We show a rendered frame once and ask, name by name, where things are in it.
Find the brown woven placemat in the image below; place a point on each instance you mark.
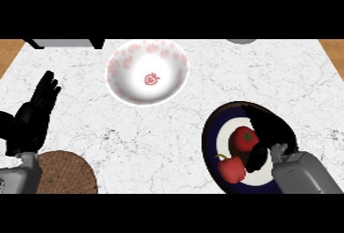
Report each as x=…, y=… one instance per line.
x=66, y=173

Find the red bell pepper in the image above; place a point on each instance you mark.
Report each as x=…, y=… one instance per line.
x=232, y=170

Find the grey round object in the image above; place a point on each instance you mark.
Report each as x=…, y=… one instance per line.
x=241, y=41

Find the white bowl with red hearts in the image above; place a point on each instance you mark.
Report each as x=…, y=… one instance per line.
x=146, y=72

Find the grey and black appliance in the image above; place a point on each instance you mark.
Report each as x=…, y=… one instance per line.
x=65, y=43

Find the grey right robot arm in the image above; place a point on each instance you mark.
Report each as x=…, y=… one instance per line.
x=301, y=173

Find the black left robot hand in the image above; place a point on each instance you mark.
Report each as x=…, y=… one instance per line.
x=31, y=121

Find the dark blue and white plate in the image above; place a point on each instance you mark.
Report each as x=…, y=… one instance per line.
x=214, y=142

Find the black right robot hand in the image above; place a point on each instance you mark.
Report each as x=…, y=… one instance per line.
x=272, y=127

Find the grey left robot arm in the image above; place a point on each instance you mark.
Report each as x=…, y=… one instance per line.
x=19, y=174

